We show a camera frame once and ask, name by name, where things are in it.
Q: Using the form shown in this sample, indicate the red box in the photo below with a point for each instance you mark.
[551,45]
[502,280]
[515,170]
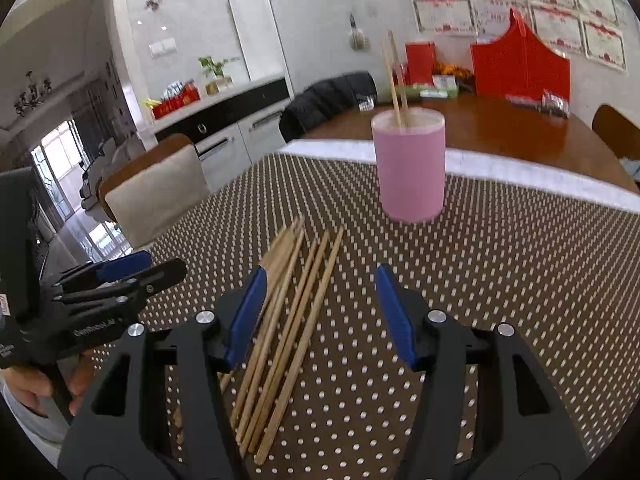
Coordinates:
[420,62]

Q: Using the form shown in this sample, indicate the red tin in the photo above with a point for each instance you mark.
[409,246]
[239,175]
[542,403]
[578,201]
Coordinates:
[177,102]

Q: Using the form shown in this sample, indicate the yellow packet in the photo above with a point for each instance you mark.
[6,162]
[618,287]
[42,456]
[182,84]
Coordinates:
[149,104]

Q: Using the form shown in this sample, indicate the black chandelier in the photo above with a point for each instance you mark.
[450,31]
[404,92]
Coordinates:
[32,95]

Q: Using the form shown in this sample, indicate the wooden chair with beige cushion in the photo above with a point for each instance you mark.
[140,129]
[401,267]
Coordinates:
[150,195]

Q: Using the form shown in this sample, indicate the orange snack packets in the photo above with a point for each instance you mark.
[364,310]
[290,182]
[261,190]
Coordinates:
[452,70]

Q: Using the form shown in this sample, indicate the butterfly wall sticker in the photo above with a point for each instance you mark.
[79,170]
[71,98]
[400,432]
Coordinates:
[153,2]

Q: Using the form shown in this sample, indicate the white light switch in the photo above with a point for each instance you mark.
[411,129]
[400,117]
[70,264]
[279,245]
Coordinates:
[163,46]

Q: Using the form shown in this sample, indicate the group of award certificates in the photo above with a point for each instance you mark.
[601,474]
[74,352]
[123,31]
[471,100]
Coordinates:
[500,0]

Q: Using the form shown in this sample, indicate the long wooden chopstick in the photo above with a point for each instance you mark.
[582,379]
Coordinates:
[400,85]
[393,85]

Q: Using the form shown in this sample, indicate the black jacket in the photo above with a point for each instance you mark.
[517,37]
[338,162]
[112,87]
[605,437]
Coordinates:
[325,105]

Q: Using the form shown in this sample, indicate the potted green plant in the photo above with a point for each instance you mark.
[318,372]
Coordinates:
[217,72]

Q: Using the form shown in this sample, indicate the bundle of wooden chopsticks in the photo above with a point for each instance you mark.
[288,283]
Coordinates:
[277,280]

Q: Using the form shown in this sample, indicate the person's left forearm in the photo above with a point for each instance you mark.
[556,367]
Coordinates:
[25,432]

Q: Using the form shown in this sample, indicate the pink cup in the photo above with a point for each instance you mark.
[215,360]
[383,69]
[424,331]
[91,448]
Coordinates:
[410,175]

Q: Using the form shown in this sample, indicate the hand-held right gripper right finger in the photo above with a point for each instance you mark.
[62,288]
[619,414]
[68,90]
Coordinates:
[395,310]

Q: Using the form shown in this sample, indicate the brown wooden chair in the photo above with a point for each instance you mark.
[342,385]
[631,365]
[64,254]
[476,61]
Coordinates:
[612,125]

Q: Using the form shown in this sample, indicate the person's left hand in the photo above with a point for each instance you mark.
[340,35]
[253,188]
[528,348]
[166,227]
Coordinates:
[27,390]

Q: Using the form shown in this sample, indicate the clear bag of sweets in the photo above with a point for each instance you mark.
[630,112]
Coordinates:
[555,102]

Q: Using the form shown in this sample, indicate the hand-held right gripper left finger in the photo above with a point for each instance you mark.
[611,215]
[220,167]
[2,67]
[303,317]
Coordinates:
[247,310]

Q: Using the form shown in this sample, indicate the red basket bag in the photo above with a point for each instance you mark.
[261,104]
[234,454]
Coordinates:
[520,67]

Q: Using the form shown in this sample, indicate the dark flat packet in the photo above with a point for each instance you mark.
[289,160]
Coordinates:
[522,100]

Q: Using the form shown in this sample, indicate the brown polka dot placemat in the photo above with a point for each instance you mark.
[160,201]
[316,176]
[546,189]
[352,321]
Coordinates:
[475,285]

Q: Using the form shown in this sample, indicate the light grey massage chair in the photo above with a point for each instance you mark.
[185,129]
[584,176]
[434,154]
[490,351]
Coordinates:
[100,180]

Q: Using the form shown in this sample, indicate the white and black sideboard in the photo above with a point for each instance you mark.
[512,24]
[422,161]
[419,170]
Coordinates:
[235,120]

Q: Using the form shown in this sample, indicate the blue white snack bag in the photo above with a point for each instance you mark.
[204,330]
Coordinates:
[175,89]

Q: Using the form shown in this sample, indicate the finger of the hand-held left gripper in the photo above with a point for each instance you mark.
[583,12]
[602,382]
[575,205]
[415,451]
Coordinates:
[160,272]
[125,264]

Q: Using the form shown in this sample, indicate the green tray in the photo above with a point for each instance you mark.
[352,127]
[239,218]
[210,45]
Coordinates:
[435,92]

